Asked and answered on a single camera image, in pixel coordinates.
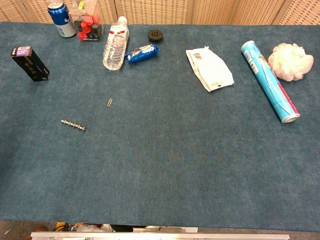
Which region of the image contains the white plastic pouch with barcode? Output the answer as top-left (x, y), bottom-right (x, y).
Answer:
top-left (185, 45), bottom-right (235, 93)

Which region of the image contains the clear plastic water bottle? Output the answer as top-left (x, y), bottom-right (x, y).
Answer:
top-left (102, 16), bottom-right (130, 71)

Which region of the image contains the black round chess piece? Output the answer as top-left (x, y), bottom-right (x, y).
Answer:
top-left (147, 29), bottom-right (166, 43)

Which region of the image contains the black rectangular carton box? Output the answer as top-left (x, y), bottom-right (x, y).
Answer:
top-left (10, 45), bottom-right (51, 83)

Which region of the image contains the silver beaded metal chain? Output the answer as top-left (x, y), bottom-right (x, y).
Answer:
top-left (60, 119), bottom-right (88, 132)

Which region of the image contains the woven folding screen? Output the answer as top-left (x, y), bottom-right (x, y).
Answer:
top-left (0, 0), bottom-right (320, 26)

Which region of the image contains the orange and black object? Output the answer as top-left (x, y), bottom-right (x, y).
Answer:
top-left (68, 0), bottom-right (105, 43)

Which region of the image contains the pale pink bath pouf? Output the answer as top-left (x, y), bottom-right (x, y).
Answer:
top-left (267, 42), bottom-right (315, 82)

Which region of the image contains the blue Oreo cookie pack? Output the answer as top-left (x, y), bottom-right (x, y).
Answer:
top-left (124, 43), bottom-right (161, 65)

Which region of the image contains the blue felt table cloth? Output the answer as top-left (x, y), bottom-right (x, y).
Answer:
top-left (0, 21), bottom-right (320, 230)

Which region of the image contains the light blue plastic wrap roll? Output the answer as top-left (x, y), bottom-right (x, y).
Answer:
top-left (240, 40), bottom-right (301, 124)

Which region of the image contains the aluminium profile rail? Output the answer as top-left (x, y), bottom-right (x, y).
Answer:
top-left (30, 231), bottom-right (291, 240)

